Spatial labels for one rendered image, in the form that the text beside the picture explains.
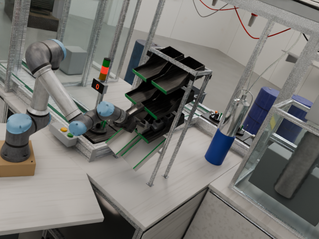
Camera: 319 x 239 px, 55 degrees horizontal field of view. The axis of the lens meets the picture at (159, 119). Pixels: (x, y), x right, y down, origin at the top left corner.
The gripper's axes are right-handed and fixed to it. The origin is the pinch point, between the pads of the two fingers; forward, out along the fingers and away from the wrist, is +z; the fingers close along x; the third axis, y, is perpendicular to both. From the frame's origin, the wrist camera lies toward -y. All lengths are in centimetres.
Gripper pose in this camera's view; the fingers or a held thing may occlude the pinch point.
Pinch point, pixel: (144, 124)
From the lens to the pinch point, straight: 180.1
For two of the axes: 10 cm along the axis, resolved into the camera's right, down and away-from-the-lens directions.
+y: -6.0, 8.0, 0.8
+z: 5.1, 3.0, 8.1
